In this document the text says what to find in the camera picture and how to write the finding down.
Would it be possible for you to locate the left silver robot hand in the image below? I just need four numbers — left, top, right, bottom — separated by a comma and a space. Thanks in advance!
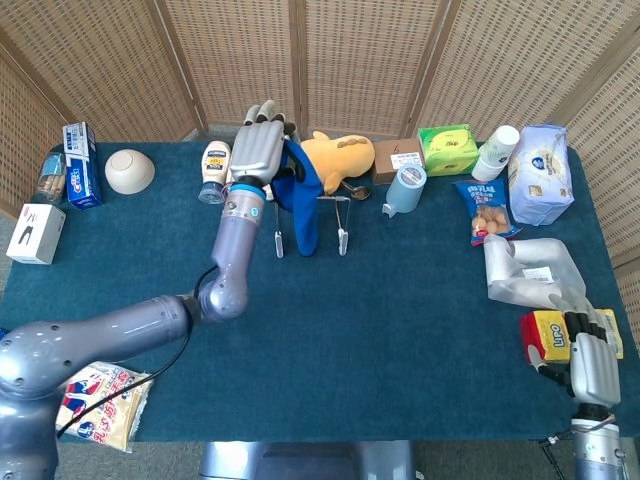
229, 99, 301, 187

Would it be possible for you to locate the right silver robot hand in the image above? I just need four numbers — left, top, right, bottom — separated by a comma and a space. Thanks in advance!
527, 292, 622, 407

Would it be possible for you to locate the grey and blue cloth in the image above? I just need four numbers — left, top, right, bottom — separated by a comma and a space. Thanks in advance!
269, 139, 324, 258

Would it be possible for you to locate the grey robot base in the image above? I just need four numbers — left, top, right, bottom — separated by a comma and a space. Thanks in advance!
199, 439, 416, 480

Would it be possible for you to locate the white mayonnaise squeeze bottle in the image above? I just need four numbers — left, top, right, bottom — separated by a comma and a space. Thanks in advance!
197, 140, 232, 205

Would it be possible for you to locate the yellow red biscuit pack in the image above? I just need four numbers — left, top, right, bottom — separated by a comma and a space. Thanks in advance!
518, 308, 625, 366

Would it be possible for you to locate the yellow plush toy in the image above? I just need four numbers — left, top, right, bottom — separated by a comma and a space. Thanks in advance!
299, 130, 376, 195

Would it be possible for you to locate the metal ladle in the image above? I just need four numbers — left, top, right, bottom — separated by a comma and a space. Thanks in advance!
341, 180, 374, 201

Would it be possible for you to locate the translucent white plastic bag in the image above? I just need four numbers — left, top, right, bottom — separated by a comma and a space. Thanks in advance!
482, 233, 587, 310

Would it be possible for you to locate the metal rack with white feet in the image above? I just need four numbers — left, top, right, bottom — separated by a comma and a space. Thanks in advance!
273, 194, 351, 259

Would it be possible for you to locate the beige upturned bowl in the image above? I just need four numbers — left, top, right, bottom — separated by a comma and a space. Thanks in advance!
104, 149, 156, 196

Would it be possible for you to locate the brown cardboard box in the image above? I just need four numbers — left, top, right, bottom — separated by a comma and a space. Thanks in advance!
371, 138, 426, 186

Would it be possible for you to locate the light blue cylinder holder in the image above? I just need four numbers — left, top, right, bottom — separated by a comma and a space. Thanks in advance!
382, 163, 428, 219

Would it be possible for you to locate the wicker folding screen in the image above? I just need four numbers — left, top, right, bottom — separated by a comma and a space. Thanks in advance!
0, 0, 640, 321

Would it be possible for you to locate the blue toothpaste box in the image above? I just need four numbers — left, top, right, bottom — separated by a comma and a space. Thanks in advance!
62, 121, 104, 211

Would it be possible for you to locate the green tissue pack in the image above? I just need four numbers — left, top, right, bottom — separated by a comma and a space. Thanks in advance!
417, 123, 480, 178

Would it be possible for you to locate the blue cookie snack bag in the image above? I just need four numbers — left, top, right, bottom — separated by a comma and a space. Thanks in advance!
452, 178, 521, 247

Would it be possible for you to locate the pale lavender large bag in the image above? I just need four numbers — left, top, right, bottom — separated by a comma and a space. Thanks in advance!
507, 123, 575, 227

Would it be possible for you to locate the clear jar with sticks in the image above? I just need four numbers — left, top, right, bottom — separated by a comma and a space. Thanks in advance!
35, 152, 68, 206

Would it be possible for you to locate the blue carpet table cover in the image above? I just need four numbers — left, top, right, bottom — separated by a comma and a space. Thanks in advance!
0, 141, 632, 444

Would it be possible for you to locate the white box with black print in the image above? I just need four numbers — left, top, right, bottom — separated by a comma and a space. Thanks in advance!
5, 203, 67, 266

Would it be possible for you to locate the stack of paper cups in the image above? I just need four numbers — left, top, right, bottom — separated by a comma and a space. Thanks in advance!
470, 124, 521, 183

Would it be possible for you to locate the red white blue noodle bag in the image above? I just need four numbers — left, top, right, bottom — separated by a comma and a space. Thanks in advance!
0, 327, 155, 454

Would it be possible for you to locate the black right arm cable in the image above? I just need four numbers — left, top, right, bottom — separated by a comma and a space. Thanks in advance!
538, 433, 576, 469

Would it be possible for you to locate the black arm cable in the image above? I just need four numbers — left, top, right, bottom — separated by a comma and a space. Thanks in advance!
538, 433, 576, 469
57, 267, 221, 441

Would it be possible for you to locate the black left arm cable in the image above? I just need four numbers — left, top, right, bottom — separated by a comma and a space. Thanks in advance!
57, 267, 221, 441

